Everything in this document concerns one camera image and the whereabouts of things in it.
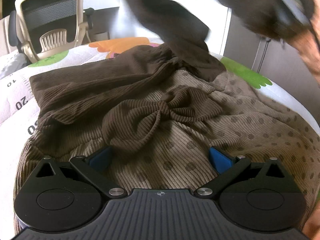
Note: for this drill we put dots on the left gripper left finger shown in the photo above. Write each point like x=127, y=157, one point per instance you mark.
x=62, y=196

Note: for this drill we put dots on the white trash bin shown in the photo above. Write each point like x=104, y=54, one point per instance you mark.
x=101, y=36

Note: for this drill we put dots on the white quilted mattress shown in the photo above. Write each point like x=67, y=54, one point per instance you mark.
x=13, y=62

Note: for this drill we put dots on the brown corduroy dotted garment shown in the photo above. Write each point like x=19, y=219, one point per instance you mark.
x=161, y=109

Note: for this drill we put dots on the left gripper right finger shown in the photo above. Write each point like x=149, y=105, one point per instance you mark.
x=261, y=197

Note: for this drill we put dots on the cartoon printed play mat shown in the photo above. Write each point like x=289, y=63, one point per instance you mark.
x=16, y=89

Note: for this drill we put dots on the beige padded headboard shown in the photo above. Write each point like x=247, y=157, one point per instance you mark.
x=5, y=47

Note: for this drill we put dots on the beige mesh office chair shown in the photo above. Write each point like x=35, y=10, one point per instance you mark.
x=43, y=28

